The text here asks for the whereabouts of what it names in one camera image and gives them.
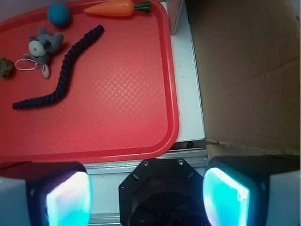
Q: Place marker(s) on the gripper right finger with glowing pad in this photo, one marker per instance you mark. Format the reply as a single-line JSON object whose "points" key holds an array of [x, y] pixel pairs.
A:
{"points": [[253, 190]]}

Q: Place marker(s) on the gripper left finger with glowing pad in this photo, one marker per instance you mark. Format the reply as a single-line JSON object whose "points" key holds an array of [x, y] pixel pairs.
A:
{"points": [[45, 194]]}

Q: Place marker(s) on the mossy brown rock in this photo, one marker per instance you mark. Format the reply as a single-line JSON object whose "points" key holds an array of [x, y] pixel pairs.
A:
{"points": [[6, 68]]}

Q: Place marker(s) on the red plastic tray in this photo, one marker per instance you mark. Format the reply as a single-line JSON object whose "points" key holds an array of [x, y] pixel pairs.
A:
{"points": [[121, 103]]}

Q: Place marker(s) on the white rubber band loop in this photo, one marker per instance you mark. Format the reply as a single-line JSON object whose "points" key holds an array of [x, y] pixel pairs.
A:
{"points": [[26, 64]]}

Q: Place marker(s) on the brown cardboard box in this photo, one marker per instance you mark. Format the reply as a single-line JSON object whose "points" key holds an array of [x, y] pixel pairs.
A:
{"points": [[248, 56]]}

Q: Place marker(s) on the grey plush mouse toy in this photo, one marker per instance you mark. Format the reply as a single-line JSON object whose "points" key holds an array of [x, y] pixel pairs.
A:
{"points": [[41, 47]]}

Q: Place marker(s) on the blue dimpled ball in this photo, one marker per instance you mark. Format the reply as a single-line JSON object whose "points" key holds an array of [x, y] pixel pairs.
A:
{"points": [[58, 15]]}

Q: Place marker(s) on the orange plastic carrot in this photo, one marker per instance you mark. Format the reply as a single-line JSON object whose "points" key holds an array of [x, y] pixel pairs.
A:
{"points": [[118, 8]]}

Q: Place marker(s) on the black octagonal mount plate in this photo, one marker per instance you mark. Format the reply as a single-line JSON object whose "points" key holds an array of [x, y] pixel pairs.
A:
{"points": [[162, 192]]}

